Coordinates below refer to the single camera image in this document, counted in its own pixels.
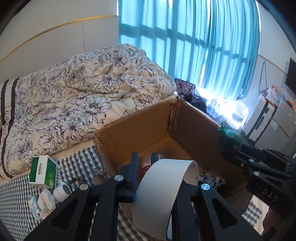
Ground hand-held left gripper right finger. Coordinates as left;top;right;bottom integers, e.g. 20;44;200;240
151;152;264;241

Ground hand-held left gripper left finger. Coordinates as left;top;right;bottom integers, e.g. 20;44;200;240
23;152;139;241

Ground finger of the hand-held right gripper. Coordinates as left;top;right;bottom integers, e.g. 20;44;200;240
239;141;289;163
222;148;290;180

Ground wide grey tape roll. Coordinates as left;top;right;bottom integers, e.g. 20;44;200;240
131;159;199;241

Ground green foil packet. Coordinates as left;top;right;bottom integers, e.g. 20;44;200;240
217;122;242;156

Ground brown cardboard box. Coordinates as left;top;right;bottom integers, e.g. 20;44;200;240
93;97;253;204

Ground green and white carton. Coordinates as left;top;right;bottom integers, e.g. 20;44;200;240
29;155;61;189

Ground person's right hand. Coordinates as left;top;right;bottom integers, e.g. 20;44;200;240
262;207;279;234

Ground small white bottle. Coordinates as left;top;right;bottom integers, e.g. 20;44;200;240
142;155;154;173

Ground white suitcase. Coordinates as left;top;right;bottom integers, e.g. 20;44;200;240
242;94;275;142

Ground grey metal cabinet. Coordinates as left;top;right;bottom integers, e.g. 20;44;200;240
254;100;296;151

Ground large clear water jug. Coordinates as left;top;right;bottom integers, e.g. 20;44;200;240
228;95;249;129

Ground clear plastic bags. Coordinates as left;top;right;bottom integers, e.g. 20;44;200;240
265;85;281;102

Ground pack of water bottles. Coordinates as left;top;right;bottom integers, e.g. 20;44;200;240
206;96;228;116

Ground white round jar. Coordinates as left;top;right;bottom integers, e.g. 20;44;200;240
53;182;72;201

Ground dark patterned bag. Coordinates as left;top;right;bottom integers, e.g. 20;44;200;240
174;78;197;102

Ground black flat screen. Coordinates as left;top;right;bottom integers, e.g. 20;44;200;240
284;58;296;88

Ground crumpled white tissue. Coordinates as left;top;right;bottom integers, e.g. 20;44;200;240
39;189;56;210

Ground floral print duvet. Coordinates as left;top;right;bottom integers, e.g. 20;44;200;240
0;44;177;180

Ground blue tissue pack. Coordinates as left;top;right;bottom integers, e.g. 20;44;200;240
27;195;44;220

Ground teal window curtain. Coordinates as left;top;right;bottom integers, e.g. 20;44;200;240
118;0;211;90
201;0;260;100

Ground grey checkered cloth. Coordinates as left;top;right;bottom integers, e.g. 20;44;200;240
0;146;264;241

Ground dark bead bracelet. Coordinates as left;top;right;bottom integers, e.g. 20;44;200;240
67;176;87;186

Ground black hanging cable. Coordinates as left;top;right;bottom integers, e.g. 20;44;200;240
259;61;266;93

